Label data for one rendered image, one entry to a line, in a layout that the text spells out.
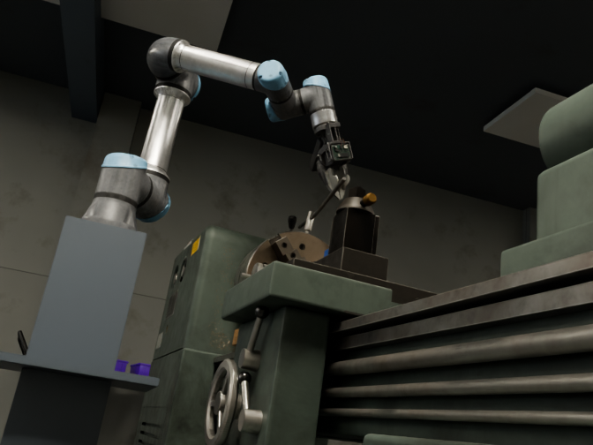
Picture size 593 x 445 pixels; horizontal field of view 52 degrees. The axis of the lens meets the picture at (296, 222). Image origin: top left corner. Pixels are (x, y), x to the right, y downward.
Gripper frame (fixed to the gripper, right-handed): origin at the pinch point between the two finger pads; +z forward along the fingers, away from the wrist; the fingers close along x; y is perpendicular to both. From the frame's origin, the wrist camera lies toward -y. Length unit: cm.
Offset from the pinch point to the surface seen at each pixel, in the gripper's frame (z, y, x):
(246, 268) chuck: 15.1, -11.0, -27.5
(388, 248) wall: -26, -312, 214
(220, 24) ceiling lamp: -162, -175, 45
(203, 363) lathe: 38, -25, -41
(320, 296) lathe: 31, 60, -41
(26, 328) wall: -13, -338, -86
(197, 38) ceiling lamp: -165, -198, 36
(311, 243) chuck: 10.6, -10.3, -6.7
